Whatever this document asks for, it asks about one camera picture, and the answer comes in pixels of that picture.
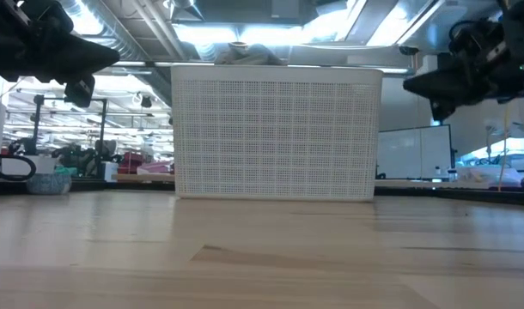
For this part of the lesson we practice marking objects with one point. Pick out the khaki garment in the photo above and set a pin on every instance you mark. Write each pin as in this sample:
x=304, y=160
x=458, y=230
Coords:
x=253, y=56

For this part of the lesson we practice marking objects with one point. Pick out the blue patterned bowl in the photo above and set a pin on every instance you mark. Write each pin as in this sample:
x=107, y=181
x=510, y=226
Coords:
x=49, y=183

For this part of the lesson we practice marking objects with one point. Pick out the white perforated plastic basket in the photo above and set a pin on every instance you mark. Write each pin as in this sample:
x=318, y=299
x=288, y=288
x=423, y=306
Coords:
x=275, y=133

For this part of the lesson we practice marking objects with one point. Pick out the black metal stand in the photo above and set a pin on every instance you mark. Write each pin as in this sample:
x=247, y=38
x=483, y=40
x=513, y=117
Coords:
x=101, y=137

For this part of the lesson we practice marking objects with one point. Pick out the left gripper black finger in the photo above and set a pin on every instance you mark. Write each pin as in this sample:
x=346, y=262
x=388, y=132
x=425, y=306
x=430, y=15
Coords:
x=79, y=92
x=90, y=56

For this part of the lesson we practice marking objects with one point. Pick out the black aluminium table frame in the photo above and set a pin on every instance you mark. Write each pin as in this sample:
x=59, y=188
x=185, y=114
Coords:
x=116, y=185

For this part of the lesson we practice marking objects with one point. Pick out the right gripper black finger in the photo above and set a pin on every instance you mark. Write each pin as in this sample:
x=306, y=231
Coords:
x=434, y=88
x=441, y=110

